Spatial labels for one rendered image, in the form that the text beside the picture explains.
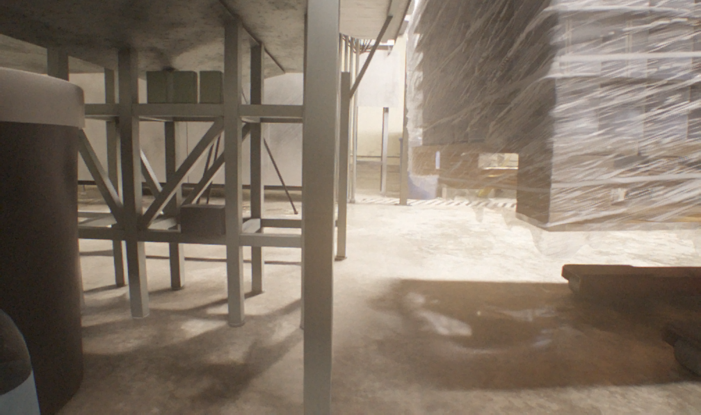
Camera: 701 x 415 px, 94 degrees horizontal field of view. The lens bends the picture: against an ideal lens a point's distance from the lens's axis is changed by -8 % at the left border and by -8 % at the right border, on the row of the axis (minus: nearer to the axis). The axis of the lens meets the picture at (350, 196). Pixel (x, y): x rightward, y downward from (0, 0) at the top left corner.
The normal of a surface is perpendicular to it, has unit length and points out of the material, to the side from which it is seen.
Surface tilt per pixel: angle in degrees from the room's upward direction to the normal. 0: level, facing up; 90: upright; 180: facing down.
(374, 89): 90
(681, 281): 90
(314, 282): 90
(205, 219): 90
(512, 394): 0
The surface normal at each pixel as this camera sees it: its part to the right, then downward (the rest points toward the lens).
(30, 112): 0.98, 0.06
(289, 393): 0.03, -0.99
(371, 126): -0.01, 0.13
